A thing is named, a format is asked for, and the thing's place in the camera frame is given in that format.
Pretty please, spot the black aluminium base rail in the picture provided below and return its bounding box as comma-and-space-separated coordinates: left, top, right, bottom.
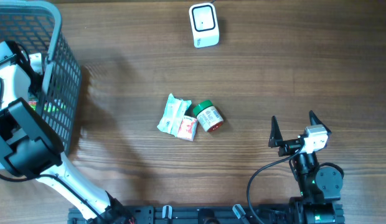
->
67, 202, 346, 224

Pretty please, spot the black right camera cable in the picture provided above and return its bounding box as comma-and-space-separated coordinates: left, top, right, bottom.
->
246, 146, 306, 224

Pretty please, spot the grey plastic mesh basket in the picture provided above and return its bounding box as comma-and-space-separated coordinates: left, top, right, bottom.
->
0, 1, 82, 154

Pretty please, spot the red Kleenex tissue pack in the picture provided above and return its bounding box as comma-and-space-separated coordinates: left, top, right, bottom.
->
177, 116, 198, 141

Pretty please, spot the clear gummy candy bag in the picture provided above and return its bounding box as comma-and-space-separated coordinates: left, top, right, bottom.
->
28, 94, 39, 110

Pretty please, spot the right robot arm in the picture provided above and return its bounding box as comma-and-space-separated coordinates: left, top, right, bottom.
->
268, 111, 344, 223

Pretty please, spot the green lid jar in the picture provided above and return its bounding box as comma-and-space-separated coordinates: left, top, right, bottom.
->
193, 100, 224, 133

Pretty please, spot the white barcode scanner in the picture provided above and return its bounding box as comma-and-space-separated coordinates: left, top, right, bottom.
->
189, 2, 220, 49

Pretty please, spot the mint green wipes pack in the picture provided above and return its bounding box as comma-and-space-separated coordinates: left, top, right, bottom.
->
157, 93, 192, 137

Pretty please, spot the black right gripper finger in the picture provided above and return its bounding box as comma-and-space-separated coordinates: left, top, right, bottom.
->
268, 116, 283, 147
309, 110, 332, 134

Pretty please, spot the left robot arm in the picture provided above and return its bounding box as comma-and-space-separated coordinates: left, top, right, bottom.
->
0, 40, 135, 223

